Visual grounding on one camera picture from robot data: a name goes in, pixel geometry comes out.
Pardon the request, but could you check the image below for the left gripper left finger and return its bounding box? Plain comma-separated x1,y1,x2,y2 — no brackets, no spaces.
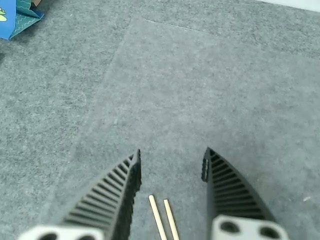
16,148,143,240

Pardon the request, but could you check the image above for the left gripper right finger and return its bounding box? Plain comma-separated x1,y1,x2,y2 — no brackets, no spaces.
201,146,290,240

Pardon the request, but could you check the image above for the blue printed paper box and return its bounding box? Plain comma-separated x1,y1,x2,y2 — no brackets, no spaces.
0,0,45,42

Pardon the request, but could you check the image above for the wooden chopstick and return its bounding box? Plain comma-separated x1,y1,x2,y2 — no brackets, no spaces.
163,198,180,240
148,194,167,240

